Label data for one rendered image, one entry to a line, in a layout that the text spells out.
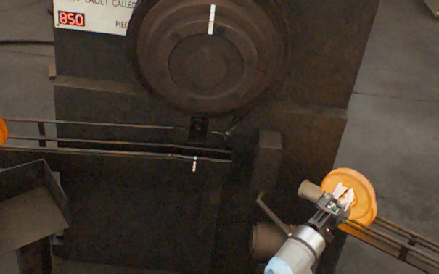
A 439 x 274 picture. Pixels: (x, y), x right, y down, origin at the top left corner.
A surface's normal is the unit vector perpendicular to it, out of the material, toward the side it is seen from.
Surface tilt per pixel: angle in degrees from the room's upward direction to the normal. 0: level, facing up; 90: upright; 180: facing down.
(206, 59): 90
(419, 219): 0
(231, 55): 90
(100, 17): 90
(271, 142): 0
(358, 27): 90
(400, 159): 0
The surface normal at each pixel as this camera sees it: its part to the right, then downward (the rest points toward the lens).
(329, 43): -0.04, 0.61
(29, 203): 0.04, -0.76
